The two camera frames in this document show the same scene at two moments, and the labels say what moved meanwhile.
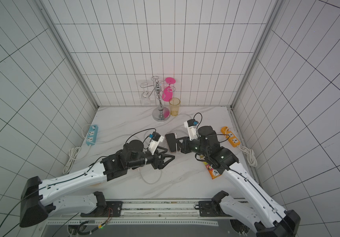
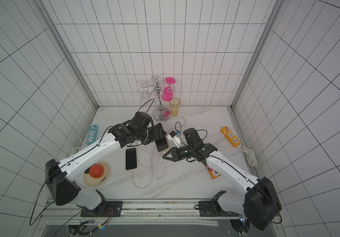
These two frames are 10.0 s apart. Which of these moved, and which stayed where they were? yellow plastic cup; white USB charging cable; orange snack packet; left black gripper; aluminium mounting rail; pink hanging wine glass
Moved: left black gripper; white USB charging cable
Stayed: pink hanging wine glass; yellow plastic cup; orange snack packet; aluminium mounting rail
